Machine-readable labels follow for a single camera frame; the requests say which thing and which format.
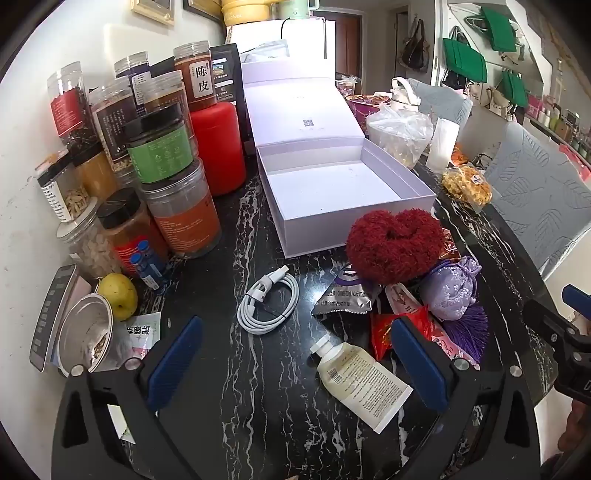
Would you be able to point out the open metal tin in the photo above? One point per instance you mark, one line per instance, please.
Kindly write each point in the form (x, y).
(87, 332)

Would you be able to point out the red canister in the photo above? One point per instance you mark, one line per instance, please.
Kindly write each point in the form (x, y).
(217, 147)

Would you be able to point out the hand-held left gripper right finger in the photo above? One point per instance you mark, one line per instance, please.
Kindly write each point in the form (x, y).
(418, 369)

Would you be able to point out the yellow cooking pot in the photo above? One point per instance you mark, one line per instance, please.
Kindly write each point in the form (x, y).
(244, 9)

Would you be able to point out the brown door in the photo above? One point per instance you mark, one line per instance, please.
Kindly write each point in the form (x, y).
(348, 41)

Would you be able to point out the clear jar white slices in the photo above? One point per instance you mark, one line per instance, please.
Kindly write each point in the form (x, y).
(90, 249)

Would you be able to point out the lavender tasselled sachet pouch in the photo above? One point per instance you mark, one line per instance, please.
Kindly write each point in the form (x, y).
(448, 286)

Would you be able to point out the clear jar brown contents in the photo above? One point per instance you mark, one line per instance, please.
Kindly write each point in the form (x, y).
(164, 94)

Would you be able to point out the cream water bottle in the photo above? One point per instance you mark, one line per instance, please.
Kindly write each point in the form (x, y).
(406, 94)

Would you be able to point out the white paper towel roll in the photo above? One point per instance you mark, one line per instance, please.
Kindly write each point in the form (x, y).
(442, 145)

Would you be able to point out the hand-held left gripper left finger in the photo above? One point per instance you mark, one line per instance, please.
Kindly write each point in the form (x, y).
(178, 364)

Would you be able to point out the white sachet green print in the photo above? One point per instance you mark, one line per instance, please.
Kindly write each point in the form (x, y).
(141, 332)

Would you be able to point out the silver remote control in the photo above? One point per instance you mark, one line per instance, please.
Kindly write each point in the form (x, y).
(51, 314)

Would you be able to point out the yellow green apple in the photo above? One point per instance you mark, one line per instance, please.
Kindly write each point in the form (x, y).
(117, 295)

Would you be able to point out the black stand-up pouch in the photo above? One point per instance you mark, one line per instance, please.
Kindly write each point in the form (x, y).
(228, 74)

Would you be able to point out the small red snack packet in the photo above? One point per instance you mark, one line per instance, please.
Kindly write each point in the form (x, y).
(385, 332)

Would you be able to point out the blue capped vial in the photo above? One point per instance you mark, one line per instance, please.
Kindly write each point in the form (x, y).
(145, 258)
(154, 254)

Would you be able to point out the green tote bag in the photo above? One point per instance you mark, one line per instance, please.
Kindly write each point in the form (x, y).
(516, 90)
(501, 27)
(466, 64)

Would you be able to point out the brown red cereal packet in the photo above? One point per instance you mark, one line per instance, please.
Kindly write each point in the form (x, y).
(450, 251)

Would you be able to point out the white refrigerator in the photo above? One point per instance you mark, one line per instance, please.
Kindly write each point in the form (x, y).
(286, 32)

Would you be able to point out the clear jar black label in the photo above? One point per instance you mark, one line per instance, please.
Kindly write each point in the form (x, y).
(113, 129)

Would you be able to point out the waffle cookie packet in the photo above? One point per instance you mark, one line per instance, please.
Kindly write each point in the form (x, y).
(466, 187)

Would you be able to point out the light green electric kettle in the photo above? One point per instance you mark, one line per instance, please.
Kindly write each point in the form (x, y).
(293, 7)

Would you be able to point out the white tote bag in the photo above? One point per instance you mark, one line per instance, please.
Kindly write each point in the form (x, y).
(491, 99)

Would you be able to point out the lavender gift box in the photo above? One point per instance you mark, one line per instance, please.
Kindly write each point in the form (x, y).
(323, 184)

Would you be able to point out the dark handbag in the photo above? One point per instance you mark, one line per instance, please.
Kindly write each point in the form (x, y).
(415, 48)

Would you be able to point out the clear jar orange label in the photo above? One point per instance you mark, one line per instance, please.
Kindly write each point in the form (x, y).
(184, 217)

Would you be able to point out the clear jar red label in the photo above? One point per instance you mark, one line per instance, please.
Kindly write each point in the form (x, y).
(69, 110)

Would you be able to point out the grey leaf-patterned chair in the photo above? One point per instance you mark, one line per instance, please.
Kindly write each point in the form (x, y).
(443, 101)
(540, 194)

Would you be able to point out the spice bottle black lid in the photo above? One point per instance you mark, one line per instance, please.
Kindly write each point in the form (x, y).
(127, 230)

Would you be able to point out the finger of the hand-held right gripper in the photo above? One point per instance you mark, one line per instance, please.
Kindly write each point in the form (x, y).
(579, 302)
(549, 323)

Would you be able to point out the orange snack packet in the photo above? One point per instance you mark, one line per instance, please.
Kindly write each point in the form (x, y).
(461, 157)

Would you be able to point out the white hand cream tube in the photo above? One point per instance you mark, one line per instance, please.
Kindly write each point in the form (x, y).
(360, 383)

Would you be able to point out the clear jar purple label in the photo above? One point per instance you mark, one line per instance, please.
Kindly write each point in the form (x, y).
(134, 69)

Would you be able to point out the pink foil packet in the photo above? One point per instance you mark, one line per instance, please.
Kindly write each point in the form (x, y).
(404, 300)

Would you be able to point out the gold picture frame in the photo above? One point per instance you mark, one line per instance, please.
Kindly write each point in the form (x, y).
(201, 9)

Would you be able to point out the person's right forearm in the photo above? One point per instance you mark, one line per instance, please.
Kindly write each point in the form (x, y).
(582, 429)

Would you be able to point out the shelf of toiletry bottles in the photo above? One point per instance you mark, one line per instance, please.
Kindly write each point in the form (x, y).
(561, 124)

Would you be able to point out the black lid green label jar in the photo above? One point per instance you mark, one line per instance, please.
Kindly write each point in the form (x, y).
(159, 147)

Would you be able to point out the clear jar yellow contents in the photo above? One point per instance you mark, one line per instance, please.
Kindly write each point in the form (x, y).
(94, 175)

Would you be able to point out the silver purple snack packet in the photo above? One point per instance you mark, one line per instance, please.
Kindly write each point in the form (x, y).
(344, 297)

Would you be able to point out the seed jar black white label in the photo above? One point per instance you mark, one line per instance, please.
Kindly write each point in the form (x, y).
(64, 194)

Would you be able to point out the tied clear plastic bag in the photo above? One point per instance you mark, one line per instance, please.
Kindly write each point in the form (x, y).
(401, 134)

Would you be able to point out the purple instant noodle cup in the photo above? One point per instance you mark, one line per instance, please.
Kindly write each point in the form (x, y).
(364, 110)

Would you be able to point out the red fuzzy scrunchie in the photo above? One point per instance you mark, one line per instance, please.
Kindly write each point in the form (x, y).
(392, 249)

